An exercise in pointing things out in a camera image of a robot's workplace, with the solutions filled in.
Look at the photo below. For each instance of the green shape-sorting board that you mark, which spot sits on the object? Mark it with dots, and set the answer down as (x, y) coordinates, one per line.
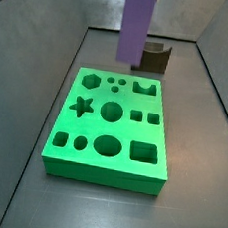
(110, 131)

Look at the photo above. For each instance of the black arch holder stand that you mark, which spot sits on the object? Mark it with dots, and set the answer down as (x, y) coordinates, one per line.
(154, 58)

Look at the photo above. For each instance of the purple arch block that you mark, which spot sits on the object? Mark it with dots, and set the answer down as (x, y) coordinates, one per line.
(133, 30)

